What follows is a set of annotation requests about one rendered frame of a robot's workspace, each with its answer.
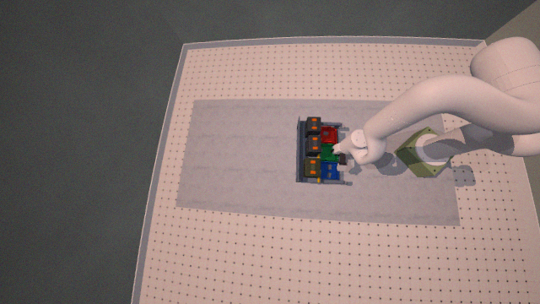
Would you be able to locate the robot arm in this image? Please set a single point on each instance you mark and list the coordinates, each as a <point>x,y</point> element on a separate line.
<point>502,121</point>

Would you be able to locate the green bin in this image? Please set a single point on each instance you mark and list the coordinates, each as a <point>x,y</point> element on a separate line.
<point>326,155</point>

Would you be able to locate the dark grey metal bin rack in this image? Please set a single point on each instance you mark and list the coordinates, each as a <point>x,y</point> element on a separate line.
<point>300,152</point>

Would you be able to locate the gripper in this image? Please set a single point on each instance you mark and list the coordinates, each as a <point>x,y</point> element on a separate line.
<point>336,150</point>

